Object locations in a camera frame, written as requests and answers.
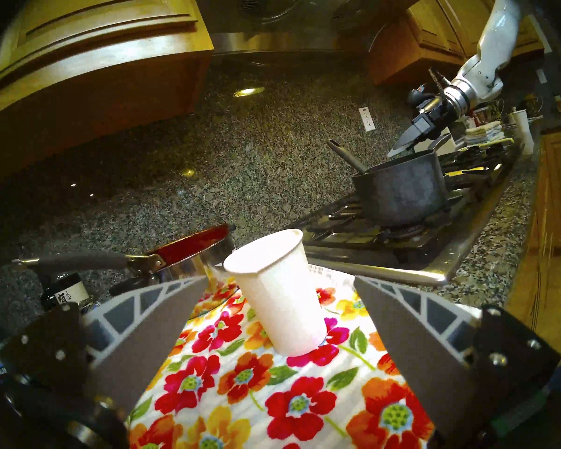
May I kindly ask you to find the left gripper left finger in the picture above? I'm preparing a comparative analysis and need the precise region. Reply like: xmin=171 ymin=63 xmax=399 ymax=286
xmin=0 ymin=276 xmax=209 ymax=411

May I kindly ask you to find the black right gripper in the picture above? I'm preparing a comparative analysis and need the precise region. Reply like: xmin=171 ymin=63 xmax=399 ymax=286
xmin=387 ymin=97 xmax=459 ymax=156

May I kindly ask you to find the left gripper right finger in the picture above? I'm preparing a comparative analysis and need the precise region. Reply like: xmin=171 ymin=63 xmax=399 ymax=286
xmin=354 ymin=276 xmax=561 ymax=439

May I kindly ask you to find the black handled metal spoon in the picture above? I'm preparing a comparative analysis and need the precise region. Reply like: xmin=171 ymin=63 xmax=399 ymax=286
xmin=326 ymin=139 xmax=371 ymax=175

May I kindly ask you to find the white rectangular board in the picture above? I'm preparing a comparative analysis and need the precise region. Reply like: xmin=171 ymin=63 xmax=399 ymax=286
xmin=414 ymin=134 xmax=456 ymax=155

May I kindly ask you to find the dark grey saucepan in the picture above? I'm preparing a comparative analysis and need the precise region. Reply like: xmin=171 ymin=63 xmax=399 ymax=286
xmin=352 ymin=135 xmax=454 ymax=227

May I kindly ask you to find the stainless steel gas cooktop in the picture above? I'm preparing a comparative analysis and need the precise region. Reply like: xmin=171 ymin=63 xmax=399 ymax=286
xmin=280 ymin=144 xmax=519 ymax=285

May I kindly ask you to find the folded dish cloths stack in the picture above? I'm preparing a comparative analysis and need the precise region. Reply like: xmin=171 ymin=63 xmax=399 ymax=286
xmin=464 ymin=121 xmax=505 ymax=147

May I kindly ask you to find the dark bottle white label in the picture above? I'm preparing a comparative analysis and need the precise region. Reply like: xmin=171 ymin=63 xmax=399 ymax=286
xmin=40 ymin=273 xmax=99 ymax=313

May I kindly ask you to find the steel pan red interior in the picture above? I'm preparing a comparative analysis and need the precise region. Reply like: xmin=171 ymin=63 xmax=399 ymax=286
xmin=12 ymin=224 xmax=237 ymax=294

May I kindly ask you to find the wooden upper cabinet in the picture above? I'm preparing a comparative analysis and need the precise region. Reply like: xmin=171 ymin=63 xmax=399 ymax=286
xmin=367 ymin=0 xmax=545 ymax=86
xmin=0 ymin=0 xmax=215 ymax=191

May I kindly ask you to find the small white paper cup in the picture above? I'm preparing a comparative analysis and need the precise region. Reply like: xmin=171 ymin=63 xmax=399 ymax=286
xmin=512 ymin=109 xmax=536 ymax=155

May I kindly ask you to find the floral dish towel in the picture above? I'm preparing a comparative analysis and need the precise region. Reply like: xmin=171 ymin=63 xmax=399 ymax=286
xmin=126 ymin=263 xmax=435 ymax=449

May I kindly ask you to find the stainless steel range hood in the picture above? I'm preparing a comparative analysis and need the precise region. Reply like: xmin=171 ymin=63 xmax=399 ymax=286
xmin=192 ymin=0 xmax=445 ymax=56

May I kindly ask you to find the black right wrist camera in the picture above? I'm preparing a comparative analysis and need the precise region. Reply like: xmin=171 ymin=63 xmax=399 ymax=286
xmin=407 ymin=86 xmax=438 ymax=107

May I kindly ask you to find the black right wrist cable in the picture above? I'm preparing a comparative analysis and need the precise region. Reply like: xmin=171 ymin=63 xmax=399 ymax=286
xmin=428 ymin=67 xmax=452 ymax=91

